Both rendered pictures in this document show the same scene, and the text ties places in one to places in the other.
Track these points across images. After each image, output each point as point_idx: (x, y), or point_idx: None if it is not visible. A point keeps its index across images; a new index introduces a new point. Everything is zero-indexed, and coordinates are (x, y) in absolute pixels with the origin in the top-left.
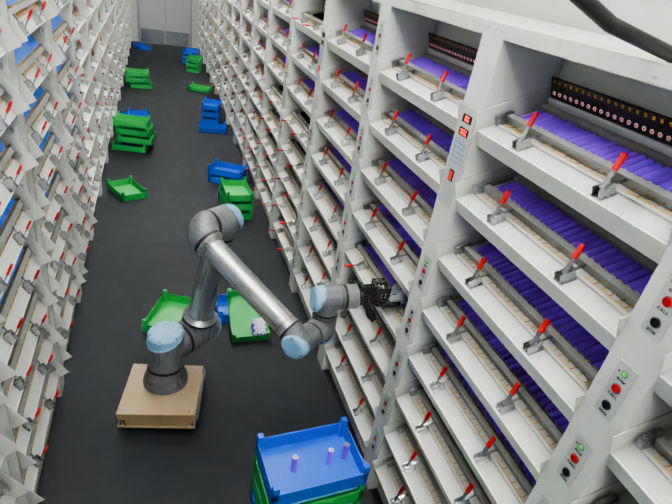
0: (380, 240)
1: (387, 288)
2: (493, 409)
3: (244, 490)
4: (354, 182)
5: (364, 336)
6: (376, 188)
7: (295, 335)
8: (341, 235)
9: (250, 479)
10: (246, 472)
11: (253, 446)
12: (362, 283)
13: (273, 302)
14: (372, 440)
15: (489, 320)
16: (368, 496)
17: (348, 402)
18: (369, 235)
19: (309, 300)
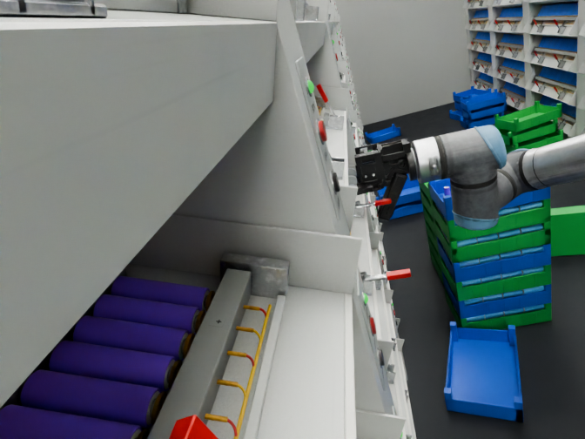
0: (330, 151)
1: (362, 146)
2: (345, 81)
3: (571, 363)
4: (318, 116)
5: (385, 304)
6: (312, 23)
7: (522, 149)
8: (385, 396)
9: (568, 376)
10: (577, 385)
11: (581, 424)
12: (403, 142)
13: (579, 135)
14: (395, 324)
15: (330, 27)
16: (405, 352)
17: (411, 421)
18: (346, 164)
19: (506, 161)
